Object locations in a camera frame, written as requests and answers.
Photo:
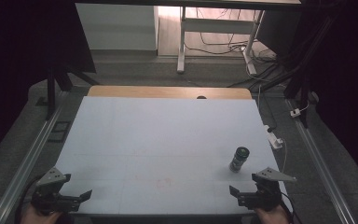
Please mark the white table mat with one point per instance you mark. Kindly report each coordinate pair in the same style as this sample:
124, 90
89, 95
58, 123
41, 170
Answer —
167, 146

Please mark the black curtain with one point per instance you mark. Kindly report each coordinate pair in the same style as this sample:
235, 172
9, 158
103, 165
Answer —
348, 77
21, 62

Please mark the black rectangular floor frame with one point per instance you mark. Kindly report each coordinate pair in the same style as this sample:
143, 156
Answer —
59, 131

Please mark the person's right hand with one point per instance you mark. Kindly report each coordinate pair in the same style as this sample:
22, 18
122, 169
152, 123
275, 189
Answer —
272, 216

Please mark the white desk frame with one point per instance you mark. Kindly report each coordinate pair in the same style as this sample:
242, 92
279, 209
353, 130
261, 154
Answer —
217, 26

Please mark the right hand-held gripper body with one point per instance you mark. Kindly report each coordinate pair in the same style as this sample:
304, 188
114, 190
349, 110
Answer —
265, 193

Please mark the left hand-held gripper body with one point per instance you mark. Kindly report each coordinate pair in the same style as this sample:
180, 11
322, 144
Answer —
51, 194

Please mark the white cabinet panel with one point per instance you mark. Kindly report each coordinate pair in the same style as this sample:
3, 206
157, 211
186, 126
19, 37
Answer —
116, 26

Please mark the small white plug adapter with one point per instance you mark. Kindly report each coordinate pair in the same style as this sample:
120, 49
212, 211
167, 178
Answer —
295, 112

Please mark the aluminium floor rail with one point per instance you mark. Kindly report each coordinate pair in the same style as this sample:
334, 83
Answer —
320, 168
28, 161

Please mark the person's left hand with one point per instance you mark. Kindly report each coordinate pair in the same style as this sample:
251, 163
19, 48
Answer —
38, 217

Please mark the black metal stand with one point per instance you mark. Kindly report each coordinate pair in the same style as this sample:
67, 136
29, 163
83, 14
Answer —
51, 90
301, 90

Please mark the white power strip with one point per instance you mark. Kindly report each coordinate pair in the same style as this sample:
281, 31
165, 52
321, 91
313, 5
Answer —
273, 139

